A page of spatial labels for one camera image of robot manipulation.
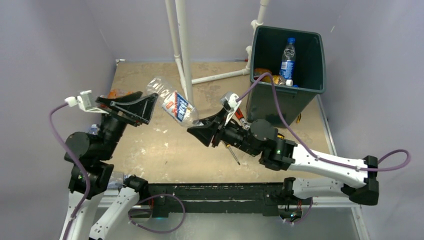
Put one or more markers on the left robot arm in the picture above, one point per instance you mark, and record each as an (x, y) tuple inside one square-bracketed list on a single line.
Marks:
[(90, 154)]

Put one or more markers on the white pvc pipe frame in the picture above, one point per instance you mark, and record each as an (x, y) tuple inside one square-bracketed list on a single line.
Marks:
[(178, 27)]

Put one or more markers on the blue white label bottle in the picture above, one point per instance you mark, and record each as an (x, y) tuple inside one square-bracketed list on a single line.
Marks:
[(174, 103)]

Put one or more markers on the orange juice bottle white cap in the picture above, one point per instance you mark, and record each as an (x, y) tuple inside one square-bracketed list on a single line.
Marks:
[(259, 71)]

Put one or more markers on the red adjustable wrench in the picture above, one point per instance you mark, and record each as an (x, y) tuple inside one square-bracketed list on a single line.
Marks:
[(239, 115)]

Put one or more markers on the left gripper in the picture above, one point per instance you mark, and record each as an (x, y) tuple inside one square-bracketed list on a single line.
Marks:
[(134, 113)]

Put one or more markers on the pepsi bottle blue cap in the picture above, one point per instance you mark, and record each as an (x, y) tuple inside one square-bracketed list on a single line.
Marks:
[(288, 60)]

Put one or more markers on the amber tea bottle red label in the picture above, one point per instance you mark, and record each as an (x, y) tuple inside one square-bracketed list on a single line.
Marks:
[(281, 81)]

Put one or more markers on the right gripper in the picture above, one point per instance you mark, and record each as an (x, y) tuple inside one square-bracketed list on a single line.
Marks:
[(206, 132)]

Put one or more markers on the clear water bottle edge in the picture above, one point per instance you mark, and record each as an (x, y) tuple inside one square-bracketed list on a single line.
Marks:
[(94, 129)]

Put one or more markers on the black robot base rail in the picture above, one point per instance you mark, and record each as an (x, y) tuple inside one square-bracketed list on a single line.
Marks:
[(269, 199)]

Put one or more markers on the orange label bottle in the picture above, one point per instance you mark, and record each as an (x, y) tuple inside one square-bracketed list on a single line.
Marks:
[(117, 93)]

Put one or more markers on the yellow black screwdriver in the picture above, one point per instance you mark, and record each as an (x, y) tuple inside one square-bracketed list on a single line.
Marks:
[(298, 119), (233, 154)]

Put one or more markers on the dark green plastic bin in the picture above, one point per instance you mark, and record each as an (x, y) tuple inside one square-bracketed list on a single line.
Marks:
[(309, 75)]

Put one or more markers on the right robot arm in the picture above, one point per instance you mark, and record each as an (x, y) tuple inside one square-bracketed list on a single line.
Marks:
[(344, 177)]

